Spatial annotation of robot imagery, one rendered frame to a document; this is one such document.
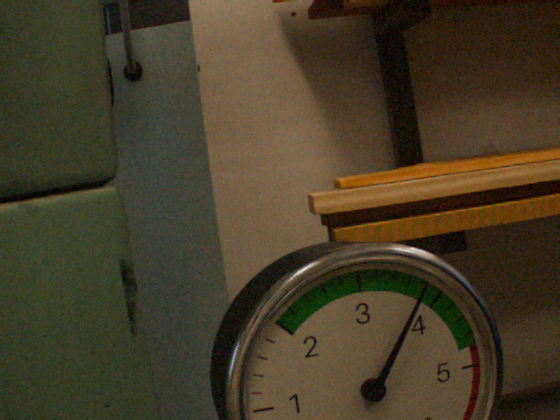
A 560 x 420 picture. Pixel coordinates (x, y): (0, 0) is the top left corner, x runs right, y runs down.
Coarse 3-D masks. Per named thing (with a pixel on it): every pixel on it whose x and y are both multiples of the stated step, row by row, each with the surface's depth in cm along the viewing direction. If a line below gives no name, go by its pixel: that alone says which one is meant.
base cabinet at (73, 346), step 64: (64, 192) 29; (0, 256) 29; (64, 256) 29; (128, 256) 30; (0, 320) 29; (64, 320) 29; (128, 320) 29; (0, 384) 29; (64, 384) 29; (128, 384) 29
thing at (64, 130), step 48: (0, 0) 28; (48, 0) 29; (96, 0) 29; (0, 48) 28; (48, 48) 29; (96, 48) 29; (0, 96) 29; (48, 96) 29; (96, 96) 29; (0, 144) 29; (48, 144) 29; (96, 144) 29; (0, 192) 29; (48, 192) 29
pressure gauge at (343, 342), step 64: (320, 256) 24; (384, 256) 24; (256, 320) 23; (320, 320) 24; (384, 320) 24; (448, 320) 25; (256, 384) 24; (320, 384) 24; (384, 384) 24; (448, 384) 25
